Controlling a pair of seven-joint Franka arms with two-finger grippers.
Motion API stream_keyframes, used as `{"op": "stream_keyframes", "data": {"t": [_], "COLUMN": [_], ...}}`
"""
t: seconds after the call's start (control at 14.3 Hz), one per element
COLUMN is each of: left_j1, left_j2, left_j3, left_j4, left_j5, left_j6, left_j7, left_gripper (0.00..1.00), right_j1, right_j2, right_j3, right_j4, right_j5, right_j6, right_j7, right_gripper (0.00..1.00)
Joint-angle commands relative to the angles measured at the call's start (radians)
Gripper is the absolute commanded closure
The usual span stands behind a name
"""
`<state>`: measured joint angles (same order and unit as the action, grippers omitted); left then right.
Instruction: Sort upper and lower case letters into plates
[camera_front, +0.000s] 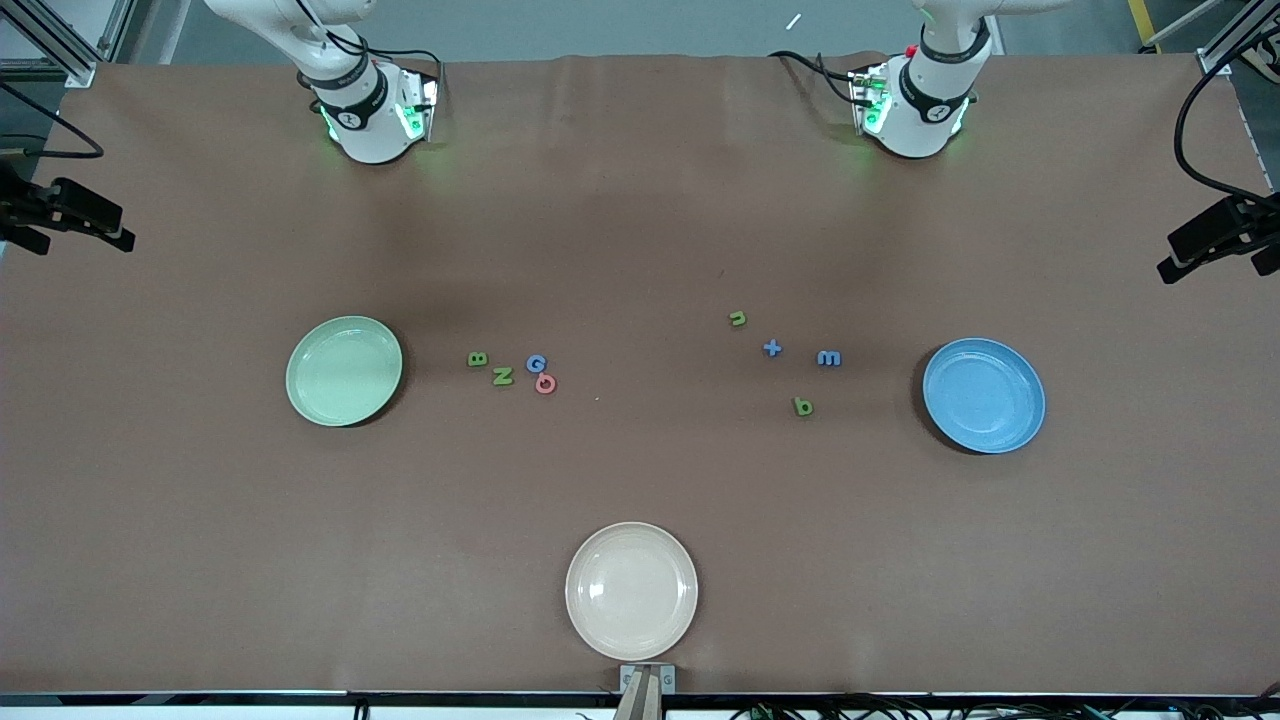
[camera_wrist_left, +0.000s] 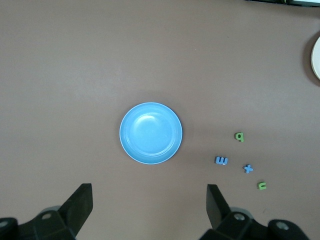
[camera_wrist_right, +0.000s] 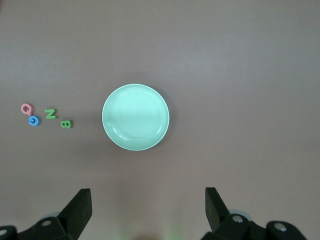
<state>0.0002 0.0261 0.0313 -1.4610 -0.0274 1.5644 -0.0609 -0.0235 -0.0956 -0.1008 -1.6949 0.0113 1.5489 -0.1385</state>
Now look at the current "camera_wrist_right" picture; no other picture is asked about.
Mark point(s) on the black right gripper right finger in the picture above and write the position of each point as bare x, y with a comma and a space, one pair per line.
220, 220

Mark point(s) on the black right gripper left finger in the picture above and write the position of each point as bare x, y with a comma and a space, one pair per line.
72, 215

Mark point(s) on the green capital letter B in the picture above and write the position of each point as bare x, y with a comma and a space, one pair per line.
65, 124

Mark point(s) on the blue capital letter G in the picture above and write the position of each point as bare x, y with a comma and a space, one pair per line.
31, 122

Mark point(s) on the green capital letter N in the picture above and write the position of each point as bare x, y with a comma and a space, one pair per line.
50, 114

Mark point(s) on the pink capital letter Q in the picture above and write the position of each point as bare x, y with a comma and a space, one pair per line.
24, 109

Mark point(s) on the mint green plate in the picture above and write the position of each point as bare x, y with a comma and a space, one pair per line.
135, 117

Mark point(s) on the brown table cover sheet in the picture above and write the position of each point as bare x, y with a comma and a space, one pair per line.
225, 62

